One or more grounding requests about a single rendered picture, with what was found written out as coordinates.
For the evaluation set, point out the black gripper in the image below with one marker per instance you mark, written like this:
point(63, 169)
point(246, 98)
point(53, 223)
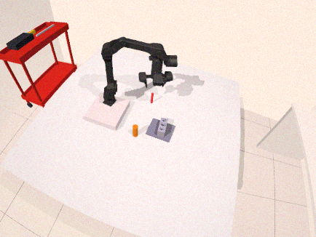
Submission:
point(143, 76)

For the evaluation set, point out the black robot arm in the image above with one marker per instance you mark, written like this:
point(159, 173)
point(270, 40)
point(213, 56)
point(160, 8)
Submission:
point(157, 56)

